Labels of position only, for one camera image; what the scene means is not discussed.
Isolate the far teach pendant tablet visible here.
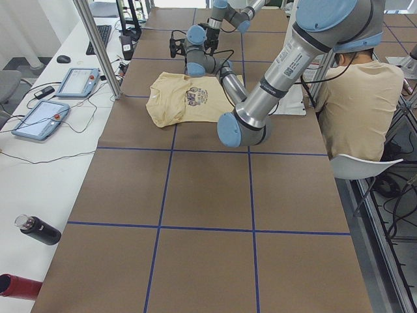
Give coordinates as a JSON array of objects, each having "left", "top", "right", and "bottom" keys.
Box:
[{"left": 55, "top": 68, "right": 100, "bottom": 98}]

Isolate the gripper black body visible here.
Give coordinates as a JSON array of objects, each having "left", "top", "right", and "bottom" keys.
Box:
[
  {"left": 199, "top": 23, "right": 219, "bottom": 52},
  {"left": 177, "top": 38, "right": 188, "bottom": 55}
]

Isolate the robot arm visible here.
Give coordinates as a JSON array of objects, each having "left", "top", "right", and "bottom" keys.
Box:
[
  {"left": 198, "top": 0, "right": 270, "bottom": 55},
  {"left": 170, "top": 1, "right": 385, "bottom": 147}
]

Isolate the white chair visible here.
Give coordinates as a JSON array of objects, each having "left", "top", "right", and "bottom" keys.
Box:
[{"left": 329, "top": 153, "right": 404, "bottom": 218}]

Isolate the teach pendant tablet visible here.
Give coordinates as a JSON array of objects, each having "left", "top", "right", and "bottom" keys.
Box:
[
  {"left": 11, "top": 100, "right": 70, "bottom": 141},
  {"left": 55, "top": 68, "right": 100, "bottom": 98}
]

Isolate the aluminium frame post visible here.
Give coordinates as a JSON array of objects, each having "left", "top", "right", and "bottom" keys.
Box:
[{"left": 73, "top": 0, "right": 121, "bottom": 100}]

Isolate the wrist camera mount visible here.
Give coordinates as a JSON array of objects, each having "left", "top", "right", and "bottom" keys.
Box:
[{"left": 169, "top": 37, "right": 181, "bottom": 58}]

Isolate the black monitor stand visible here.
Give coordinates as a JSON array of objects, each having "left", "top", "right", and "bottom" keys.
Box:
[{"left": 115, "top": 0, "right": 142, "bottom": 42}]

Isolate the red cylinder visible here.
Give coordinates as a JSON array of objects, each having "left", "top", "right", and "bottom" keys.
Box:
[{"left": 1, "top": 274, "right": 42, "bottom": 301}]

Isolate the black bottle with clear cap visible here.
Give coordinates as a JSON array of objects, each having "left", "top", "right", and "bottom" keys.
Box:
[{"left": 14, "top": 215, "right": 61, "bottom": 245}]

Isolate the black keyboard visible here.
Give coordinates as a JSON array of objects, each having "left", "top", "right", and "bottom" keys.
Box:
[{"left": 85, "top": 25, "right": 113, "bottom": 55}]

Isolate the cream long-sleeve printed shirt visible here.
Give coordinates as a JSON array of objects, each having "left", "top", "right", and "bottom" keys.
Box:
[{"left": 146, "top": 72, "right": 232, "bottom": 128}]

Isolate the seated person in beige shirt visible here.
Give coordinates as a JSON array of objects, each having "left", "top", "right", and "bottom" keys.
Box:
[{"left": 315, "top": 49, "right": 404, "bottom": 161}]

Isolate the grey office chair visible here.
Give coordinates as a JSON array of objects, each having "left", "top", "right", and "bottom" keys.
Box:
[{"left": 1, "top": 70, "right": 22, "bottom": 105}]

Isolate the near teach pendant tablet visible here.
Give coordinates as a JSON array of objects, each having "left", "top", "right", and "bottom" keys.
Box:
[{"left": 11, "top": 100, "right": 70, "bottom": 141}]

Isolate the black computer mouse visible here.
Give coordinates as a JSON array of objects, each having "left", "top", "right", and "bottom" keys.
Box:
[{"left": 56, "top": 55, "right": 71, "bottom": 64}]

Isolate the black power adapter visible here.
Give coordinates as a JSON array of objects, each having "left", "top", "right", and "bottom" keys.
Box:
[{"left": 34, "top": 86, "right": 55, "bottom": 100}]

